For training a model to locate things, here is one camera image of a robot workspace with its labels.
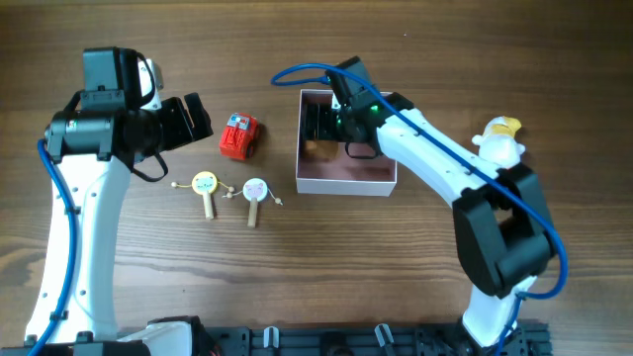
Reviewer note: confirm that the yellow rattle drum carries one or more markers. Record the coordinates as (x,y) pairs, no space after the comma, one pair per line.
(205,184)

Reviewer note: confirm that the red toy fire truck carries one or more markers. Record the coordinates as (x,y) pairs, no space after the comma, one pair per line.
(239,136)

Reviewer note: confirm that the pink cardboard box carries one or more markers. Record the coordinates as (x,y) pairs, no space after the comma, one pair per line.
(349,174)

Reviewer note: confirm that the white rattle drum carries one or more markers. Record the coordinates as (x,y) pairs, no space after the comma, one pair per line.
(255,191)

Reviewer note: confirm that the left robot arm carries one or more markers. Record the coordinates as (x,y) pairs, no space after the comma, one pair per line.
(91,150)

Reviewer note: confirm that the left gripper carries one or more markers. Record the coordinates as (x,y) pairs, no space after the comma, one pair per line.
(185,131)

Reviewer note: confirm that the white plush duck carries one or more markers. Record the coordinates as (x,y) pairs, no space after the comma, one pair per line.
(497,144)

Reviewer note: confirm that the brown plush toy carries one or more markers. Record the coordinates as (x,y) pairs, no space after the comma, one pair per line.
(320,150)

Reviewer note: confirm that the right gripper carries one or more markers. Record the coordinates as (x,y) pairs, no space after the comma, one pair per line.
(329,122)

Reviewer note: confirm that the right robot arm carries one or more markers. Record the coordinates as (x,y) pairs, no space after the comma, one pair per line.
(505,239)

